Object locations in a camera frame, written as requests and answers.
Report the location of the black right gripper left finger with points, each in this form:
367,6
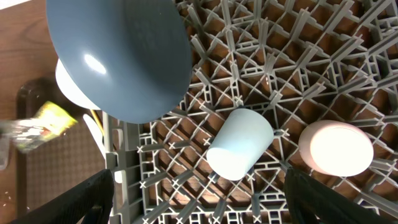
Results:
90,201

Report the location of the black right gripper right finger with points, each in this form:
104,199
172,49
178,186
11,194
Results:
311,202

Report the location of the pink plastic cup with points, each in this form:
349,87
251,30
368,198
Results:
335,148

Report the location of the light blue plastic knife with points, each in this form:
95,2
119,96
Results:
96,133

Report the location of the wooden chopstick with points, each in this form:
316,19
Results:
97,120

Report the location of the light blue plastic cup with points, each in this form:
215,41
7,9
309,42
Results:
241,141

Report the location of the yellow foil wrapper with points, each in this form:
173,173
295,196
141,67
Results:
49,122

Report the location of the light blue rice bowl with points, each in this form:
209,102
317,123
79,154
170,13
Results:
70,89

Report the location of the dark blue plate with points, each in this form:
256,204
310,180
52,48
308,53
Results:
131,58

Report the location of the grey dishwasher rack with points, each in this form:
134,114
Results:
293,62

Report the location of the dark brown serving tray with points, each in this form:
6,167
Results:
59,164

